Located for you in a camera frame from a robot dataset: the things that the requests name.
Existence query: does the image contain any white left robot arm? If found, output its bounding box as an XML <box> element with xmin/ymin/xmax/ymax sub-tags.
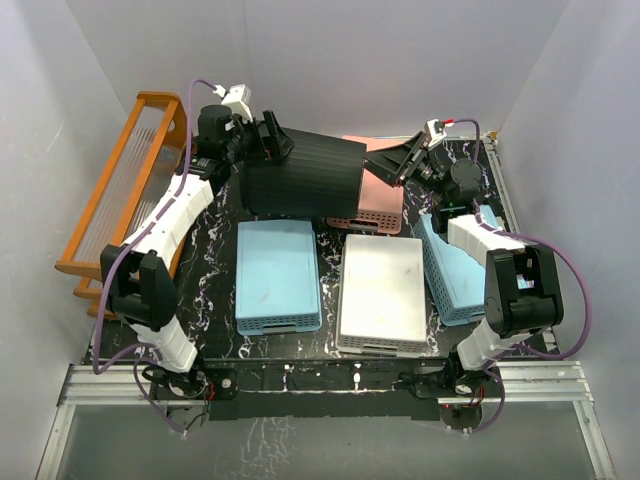
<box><xmin>96</xmin><ymin>105</ymin><xmax>294</xmax><ymax>399</ymax></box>

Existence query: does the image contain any orange wooden rack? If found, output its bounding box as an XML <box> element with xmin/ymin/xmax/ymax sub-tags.
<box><xmin>55</xmin><ymin>91</ymin><xmax>186</xmax><ymax>317</ymax></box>

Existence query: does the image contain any aluminium frame profile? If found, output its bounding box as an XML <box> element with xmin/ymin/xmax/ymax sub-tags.
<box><xmin>36</xmin><ymin>360</ymin><xmax>616</xmax><ymax>479</ymax></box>

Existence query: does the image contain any black plastic bucket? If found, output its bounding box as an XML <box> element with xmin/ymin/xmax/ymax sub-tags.
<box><xmin>239</xmin><ymin>128</ymin><xmax>367</xmax><ymax>218</ymax></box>

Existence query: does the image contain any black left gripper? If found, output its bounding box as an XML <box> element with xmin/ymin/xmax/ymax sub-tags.
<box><xmin>225</xmin><ymin>113</ymin><xmax>296</xmax><ymax>168</ymax></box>

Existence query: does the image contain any large blue perforated basket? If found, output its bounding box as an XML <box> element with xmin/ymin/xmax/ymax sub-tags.
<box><xmin>412</xmin><ymin>205</ymin><xmax>525</xmax><ymax>327</ymax></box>

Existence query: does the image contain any small blue perforated basket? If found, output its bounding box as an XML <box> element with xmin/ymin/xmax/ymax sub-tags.
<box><xmin>235</xmin><ymin>219</ymin><xmax>322</xmax><ymax>336</ymax></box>

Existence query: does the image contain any pink perforated plastic basket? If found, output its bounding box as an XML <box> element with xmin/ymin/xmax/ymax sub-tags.
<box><xmin>326</xmin><ymin>133</ymin><xmax>405</xmax><ymax>236</ymax></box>

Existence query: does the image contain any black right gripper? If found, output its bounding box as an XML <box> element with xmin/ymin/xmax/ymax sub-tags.
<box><xmin>362</xmin><ymin>133</ymin><xmax>450</xmax><ymax>204</ymax></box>

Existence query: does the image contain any white perforated plastic basket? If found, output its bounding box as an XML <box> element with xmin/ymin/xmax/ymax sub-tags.
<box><xmin>336</xmin><ymin>234</ymin><xmax>427</xmax><ymax>358</ymax></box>

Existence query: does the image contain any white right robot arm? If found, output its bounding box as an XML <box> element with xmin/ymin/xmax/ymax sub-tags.
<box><xmin>364</xmin><ymin>132</ymin><xmax>564</xmax><ymax>397</ymax></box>

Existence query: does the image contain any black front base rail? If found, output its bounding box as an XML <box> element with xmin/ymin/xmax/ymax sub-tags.
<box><xmin>149</xmin><ymin>357</ymin><xmax>506</xmax><ymax>422</ymax></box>

